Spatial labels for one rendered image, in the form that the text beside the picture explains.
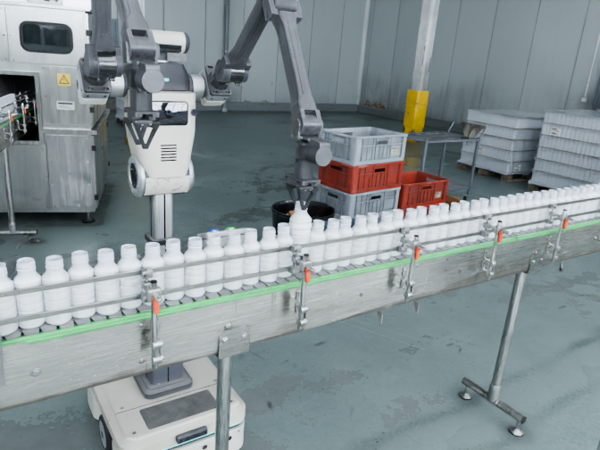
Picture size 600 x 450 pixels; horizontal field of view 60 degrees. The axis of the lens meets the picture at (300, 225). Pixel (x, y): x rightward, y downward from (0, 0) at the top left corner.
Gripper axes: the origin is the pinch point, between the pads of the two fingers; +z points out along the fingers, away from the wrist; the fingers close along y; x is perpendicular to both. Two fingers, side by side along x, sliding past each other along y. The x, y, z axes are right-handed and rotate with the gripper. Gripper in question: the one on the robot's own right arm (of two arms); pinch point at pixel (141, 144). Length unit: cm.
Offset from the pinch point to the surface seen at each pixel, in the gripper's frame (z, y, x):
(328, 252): 33, 18, 54
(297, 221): 21.7, 16.6, 41.8
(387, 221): 25, 17, 79
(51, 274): 26.8, 17.3, -26.9
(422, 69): -16, -683, 814
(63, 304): 34.3, 18.5, -24.8
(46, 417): 140, -82, -20
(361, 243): 31, 19, 67
